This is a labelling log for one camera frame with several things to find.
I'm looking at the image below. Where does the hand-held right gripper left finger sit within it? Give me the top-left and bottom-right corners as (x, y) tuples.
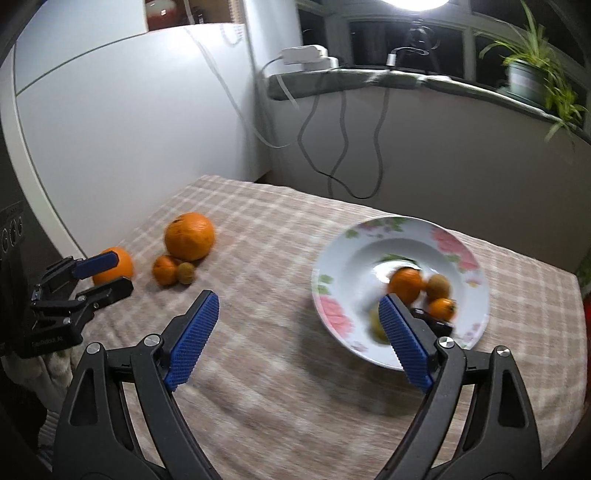
(53, 290), (223, 480)

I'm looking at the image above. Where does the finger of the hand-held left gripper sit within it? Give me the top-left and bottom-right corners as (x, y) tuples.
(30, 275), (136, 331)
(41, 251), (119, 291)

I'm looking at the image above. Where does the red jar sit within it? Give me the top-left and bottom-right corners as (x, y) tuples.
(145, 0), (179, 31)

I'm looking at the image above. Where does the window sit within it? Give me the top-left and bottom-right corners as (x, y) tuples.
(294, 0), (591, 100)

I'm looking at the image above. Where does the red box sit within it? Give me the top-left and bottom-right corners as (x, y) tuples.
(577, 293), (591, 335)

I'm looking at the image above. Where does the white power strip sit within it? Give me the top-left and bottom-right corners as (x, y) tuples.
(279, 44), (341, 75)

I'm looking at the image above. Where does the small tangerine with leaf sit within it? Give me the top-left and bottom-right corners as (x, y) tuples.
(381, 253), (425, 304)

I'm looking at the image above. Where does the long white cable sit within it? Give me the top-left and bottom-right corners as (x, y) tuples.
(184, 23), (293, 149)

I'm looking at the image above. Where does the large smooth orange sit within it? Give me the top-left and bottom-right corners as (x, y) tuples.
(92, 247), (135, 287)

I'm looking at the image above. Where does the floral white plate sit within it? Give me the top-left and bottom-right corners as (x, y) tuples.
(311, 216), (491, 373)

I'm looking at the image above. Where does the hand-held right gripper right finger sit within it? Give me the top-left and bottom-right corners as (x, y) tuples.
(373, 294), (542, 480)

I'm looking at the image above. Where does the black cable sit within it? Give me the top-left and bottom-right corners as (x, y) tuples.
(327, 89), (350, 198)
(358, 84), (391, 199)
(297, 90), (384, 199)

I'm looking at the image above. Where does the large bumpy orange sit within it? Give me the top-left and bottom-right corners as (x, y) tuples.
(165, 212), (217, 262)

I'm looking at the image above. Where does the checked beige blanket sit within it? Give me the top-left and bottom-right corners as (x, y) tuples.
(37, 174), (581, 480)

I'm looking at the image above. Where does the person's left forearm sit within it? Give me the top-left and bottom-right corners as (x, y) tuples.
(4, 350), (77, 464)

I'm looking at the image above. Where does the potted spider plant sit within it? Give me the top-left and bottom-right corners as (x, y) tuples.
(477, 0), (588, 145)

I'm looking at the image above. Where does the green plum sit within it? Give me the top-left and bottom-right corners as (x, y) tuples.
(367, 307), (394, 345)

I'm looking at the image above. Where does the ring light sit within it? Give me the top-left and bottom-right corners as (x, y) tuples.
(379, 0), (452, 12)

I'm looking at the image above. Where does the small orange kumquat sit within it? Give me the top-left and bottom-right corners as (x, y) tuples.
(427, 298), (458, 322)

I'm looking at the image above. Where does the short white cable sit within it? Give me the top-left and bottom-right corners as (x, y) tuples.
(261, 54), (302, 112)

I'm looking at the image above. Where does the white refrigerator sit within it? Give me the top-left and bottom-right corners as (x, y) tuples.
(0, 21), (274, 261)

